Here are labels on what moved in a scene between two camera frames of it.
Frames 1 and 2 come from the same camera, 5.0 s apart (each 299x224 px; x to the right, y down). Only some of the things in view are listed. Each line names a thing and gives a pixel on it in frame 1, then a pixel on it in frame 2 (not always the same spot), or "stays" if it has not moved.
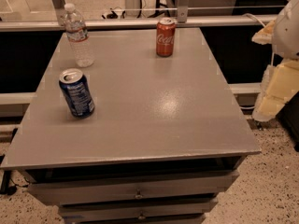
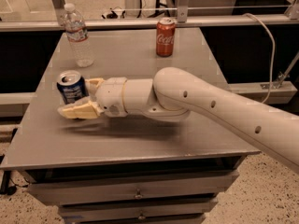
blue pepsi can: x=78 y=92 stays
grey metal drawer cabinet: x=165 y=140 stays
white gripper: x=287 y=32 to x=110 y=95
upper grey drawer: x=157 y=187 stays
